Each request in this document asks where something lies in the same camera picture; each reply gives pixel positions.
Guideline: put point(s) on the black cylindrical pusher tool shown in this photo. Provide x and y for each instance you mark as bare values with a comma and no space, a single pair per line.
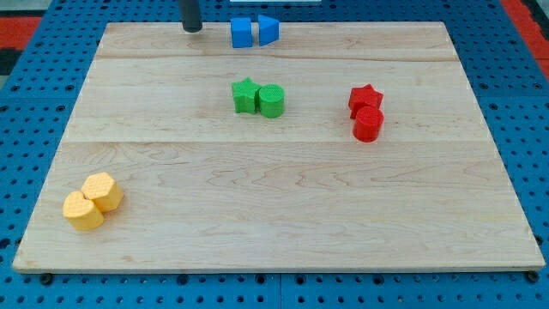
191,16

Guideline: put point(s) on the red star block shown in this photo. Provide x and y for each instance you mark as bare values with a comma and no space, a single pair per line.
364,96

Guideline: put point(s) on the red cylinder block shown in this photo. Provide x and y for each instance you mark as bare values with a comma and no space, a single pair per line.
368,123

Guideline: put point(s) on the green star block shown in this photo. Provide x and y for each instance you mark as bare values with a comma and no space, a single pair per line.
244,95

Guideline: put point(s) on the blue cube block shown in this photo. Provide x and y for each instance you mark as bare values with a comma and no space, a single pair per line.
241,32

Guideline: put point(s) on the blue triangle block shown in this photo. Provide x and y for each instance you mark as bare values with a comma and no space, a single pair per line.
269,29

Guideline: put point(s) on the green cylinder block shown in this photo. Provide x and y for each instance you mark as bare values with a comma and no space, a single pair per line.
271,100

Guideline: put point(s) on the wooden board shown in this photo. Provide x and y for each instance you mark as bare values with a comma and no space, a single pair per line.
209,190

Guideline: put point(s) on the yellow hexagon block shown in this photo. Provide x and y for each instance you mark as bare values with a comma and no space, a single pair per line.
103,190

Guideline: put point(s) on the yellow heart block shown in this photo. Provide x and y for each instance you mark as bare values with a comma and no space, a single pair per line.
81,213

